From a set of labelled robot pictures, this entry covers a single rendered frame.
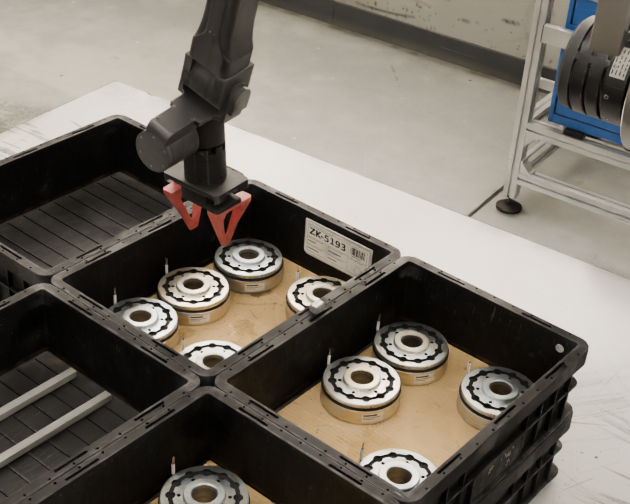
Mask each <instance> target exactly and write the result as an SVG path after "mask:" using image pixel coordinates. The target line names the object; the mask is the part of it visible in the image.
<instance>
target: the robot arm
mask: <svg viewBox="0 0 630 504"><path fill-rule="evenodd" d="M258 4H259V0H206V5H205V10H204V13H203V17H202V20H201V22H200V25H199V27H198V29H197V31H196V33H195V34H194V35H193V37H192V42H191V46H190V51H188V52H186V53H185V58H184V63H183V68H182V72H181V78H180V82H179V85H178V89H177V90H179V91H180V92H181V93H182V94H181V95H180V96H178V97H176V98H174V99H172V100H171V102H170V106H171V107H169V108H167V109H166V110H164V111H163V112H161V113H160V114H158V115H157V116H155V117H154V118H152V119H151V120H150V121H149V123H148V124H147V127H146V130H144V131H142V132H141V133H139V134H138V136H137V138H136V150H137V153H138V155H139V157H140V159H141V161H142V162H143V163H144V164H145V165H146V166H147V167H148V168H149V169H150V170H152V171H154V172H158V173H161V172H164V177H165V181H167V180H169V179H170V180H172V181H174V182H172V183H170V184H169V185H167V186H165V187H164V188H163V192H164V194H165V195H166V196H167V198H168V199H169V200H170V202H171V203H172V204H173V206H174V207H175V208H176V210H177V211H178V212H179V214H180V215H181V217H182V219H183V220H184V222H185V223H186V225H187V227H188V228H189V229H190V230H192V229H194V228H196V227H197V226H198V223H199V218H200V214H201V208H204V209H206V210H207V214H208V216H209V219H210V221H211V223H212V226H213V228H214V230H215V233H216V235H217V237H218V240H219V242H220V244H221V246H225V245H227V244H229V243H230V241H231V239H232V236H233V234H234V231H235V228H236V226H237V223H238V221H239V220H240V218H241V216H242V215H243V213H244V211H245V210H246V208H247V206H248V205H249V203H250V201H251V195H250V194H248V193H246V192H244V191H243V190H245V189H247V188H248V177H246V176H244V175H242V174H240V173H237V172H235V171H233V170H231V169H229V168H227V161H226V140H225V123H227V122H228V121H230V120H231V119H233V118H235V117H236V116H238V115H240V114H241V111H242V110H243V109H244V108H246V107H247V104H248V101H249V98H250V95H251V90H250V89H249V88H248V86H249V83H250V79H251V75H252V72H253V68H254V63H252V62H251V61H250V59H251V56H252V52H253V28H254V21H255V16H256V12H257V8H258ZM182 160H183V161H182ZM180 161H181V162H180ZM179 162H180V163H179ZM177 163H178V164H177ZM175 164H176V165H175ZM235 190H237V191H239V193H237V194H233V193H232V192H234V191H235ZM181 198H184V199H186V200H188V201H190V202H192V203H193V211H192V218H191V217H190V215H189V213H188V211H187V209H186V207H185V206H184V204H183V202H182V200H181ZM232 210H233V211H232ZM230 211H232V215H231V218H230V222H229V225H228V229H227V232H226V234H225V231H224V219H225V217H226V214H228V212H230Z"/></svg>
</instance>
